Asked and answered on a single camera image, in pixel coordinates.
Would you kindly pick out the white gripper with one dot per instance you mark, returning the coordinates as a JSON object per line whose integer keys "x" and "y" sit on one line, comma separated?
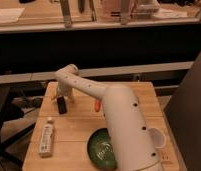
{"x": 63, "y": 90}

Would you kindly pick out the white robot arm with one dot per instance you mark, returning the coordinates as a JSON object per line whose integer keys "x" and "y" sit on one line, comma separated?
{"x": 131, "y": 140}

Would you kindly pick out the green ceramic bowl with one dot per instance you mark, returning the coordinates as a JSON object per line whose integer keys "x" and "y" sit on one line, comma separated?
{"x": 100, "y": 151}

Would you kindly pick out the white ceramic cup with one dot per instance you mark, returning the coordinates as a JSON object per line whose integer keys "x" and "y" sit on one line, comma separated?
{"x": 158, "y": 137}

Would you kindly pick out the orange carrot toy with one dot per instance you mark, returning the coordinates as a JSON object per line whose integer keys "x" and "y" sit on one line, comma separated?
{"x": 97, "y": 105}

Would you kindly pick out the white remote control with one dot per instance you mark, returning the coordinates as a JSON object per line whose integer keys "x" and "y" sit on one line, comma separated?
{"x": 47, "y": 139}

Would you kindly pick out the white paper sheet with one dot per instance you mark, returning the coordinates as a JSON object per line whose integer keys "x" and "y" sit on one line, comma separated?
{"x": 9, "y": 15}

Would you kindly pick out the dark panel at right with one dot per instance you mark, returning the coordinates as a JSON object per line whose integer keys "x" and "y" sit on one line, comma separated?
{"x": 183, "y": 113}

